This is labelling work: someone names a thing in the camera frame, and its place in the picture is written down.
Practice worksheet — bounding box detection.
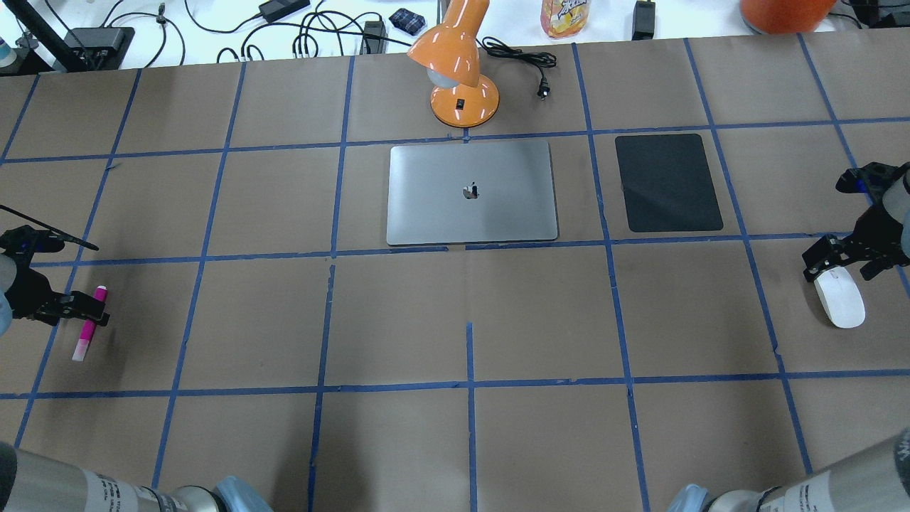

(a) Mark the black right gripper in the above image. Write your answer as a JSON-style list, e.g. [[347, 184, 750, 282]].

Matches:
[[802, 162, 909, 283]]

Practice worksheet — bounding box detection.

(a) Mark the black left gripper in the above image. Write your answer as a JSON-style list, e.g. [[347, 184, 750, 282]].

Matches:
[[1, 225, 110, 328]]

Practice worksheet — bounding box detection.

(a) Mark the white computer mouse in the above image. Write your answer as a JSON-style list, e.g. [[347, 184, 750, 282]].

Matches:
[[815, 267, 867, 329]]

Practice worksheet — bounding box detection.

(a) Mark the pink marker pen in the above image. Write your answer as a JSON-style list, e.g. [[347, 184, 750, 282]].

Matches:
[[72, 285, 108, 362]]

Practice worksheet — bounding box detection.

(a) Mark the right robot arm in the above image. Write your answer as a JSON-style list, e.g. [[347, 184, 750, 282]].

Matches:
[[669, 162, 909, 511]]

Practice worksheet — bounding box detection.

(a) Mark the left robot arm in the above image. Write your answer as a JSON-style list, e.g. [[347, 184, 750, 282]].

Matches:
[[2, 225, 270, 511]]

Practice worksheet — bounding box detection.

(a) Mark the black mousepad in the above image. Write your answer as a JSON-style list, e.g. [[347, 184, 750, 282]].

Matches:
[[615, 133, 724, 233]]

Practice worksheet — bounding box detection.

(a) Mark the black power adapter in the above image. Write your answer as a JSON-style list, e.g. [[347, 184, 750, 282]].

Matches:
[[631, 1, 656, 41]]

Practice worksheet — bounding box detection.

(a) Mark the yellow drink bottle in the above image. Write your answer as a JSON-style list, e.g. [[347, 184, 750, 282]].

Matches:
[[540, 0, 591, 39]]

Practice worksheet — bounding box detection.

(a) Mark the silver closed laptop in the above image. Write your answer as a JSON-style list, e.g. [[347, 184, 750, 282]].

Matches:
[[385, 139, 559, 246]]

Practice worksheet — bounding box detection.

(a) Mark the orange desk lamp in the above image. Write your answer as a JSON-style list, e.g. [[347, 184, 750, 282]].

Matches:
[[407, 1, 500, 129]]

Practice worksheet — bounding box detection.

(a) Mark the dark blue small pouch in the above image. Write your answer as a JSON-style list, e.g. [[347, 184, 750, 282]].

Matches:
[[389, 9, 427, 36]]

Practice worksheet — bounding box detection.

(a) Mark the lamp power cable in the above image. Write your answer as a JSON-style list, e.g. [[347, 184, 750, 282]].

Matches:
[[480, 37, 557, 100]]

